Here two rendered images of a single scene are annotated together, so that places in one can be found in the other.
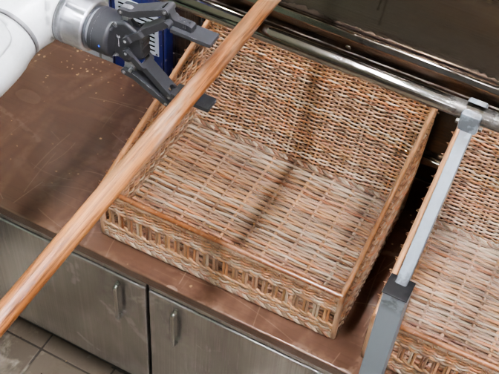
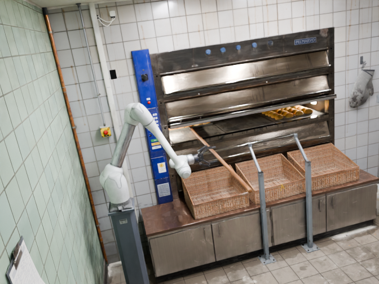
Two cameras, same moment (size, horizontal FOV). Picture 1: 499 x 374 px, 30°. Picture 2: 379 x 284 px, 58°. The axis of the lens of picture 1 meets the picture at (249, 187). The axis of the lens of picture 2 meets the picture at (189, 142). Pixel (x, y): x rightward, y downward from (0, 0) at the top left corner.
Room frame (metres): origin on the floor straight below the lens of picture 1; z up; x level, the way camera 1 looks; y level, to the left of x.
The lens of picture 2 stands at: (-1.14, 1.87, 2.25)
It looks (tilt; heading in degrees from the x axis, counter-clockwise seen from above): 18 degrees down; 325
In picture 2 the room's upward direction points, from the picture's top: 8 degrees counter-clockwise
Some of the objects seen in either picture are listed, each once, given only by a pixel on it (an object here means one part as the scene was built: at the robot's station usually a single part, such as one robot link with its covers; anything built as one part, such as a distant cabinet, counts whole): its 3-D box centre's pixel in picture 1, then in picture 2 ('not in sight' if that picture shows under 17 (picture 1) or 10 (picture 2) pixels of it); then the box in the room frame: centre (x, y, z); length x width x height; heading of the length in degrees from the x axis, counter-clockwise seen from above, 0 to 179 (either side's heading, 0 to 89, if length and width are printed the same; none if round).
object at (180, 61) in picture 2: not in sight; (246, 50); (1.35, -0.68, 1.99); 1.80 x 0.08 x 0.21; 66
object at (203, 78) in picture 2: not in sight; (249, 70); (1.33, -0.67, 1.80); 1.79 x 0.11 x 0.19; 66
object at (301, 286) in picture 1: (268, 167); (213, 190); (1.31, -0.04, 0.72); 0.56 x 0.49 x 0.28; 67
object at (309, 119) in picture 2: not in sight; (252, 130); (1.35, -0.68, 1.16); 1.80 x 0.06 x 0.04; 66
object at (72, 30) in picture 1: (84, 21); (190, 159); (1.17, 0.29, 1.19); 0.09 x 0.06 x 0.09; 156
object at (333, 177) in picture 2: not in sight; (321, 165); (0.83, -1.14, 0.72); 0.56 x 0.49 x 0.28; 66
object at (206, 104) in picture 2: not in sight; (250, 96); (1.33, -0.67, 1.54); 1.79 x 0.11 x 0.19; 66
